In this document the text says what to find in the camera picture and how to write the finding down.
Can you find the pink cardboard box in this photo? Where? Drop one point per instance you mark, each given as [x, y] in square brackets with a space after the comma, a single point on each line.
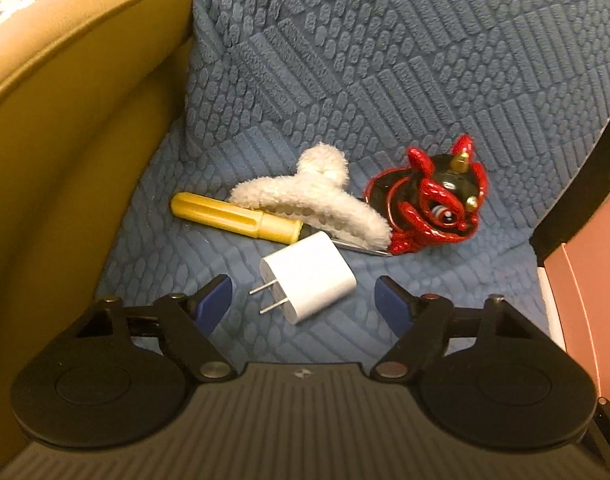
[578, 273]

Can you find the white fluffy hair claw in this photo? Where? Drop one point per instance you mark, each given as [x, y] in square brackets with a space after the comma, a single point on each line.
[316, 194]

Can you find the yellow handle screwdriver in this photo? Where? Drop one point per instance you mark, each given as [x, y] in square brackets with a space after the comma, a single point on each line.
[246, 222]

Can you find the white USB wall charger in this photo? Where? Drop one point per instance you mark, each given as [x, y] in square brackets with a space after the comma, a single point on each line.
[305, 277]

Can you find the black sofa side frame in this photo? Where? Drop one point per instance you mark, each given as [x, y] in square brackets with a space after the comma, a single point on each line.
[582, 198]

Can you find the tan leather sofa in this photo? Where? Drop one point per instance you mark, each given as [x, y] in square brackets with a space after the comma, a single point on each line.
[88, 89]

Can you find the blue textured seat cover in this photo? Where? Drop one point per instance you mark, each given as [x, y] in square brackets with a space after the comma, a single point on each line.
[529, 80]

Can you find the red black dragon figurine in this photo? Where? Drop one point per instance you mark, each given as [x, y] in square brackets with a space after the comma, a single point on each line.
[432, 200]

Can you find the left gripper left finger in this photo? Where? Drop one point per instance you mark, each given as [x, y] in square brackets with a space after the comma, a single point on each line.
[168, 339]

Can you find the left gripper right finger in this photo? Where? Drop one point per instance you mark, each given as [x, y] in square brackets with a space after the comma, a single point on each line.
[424, 326]

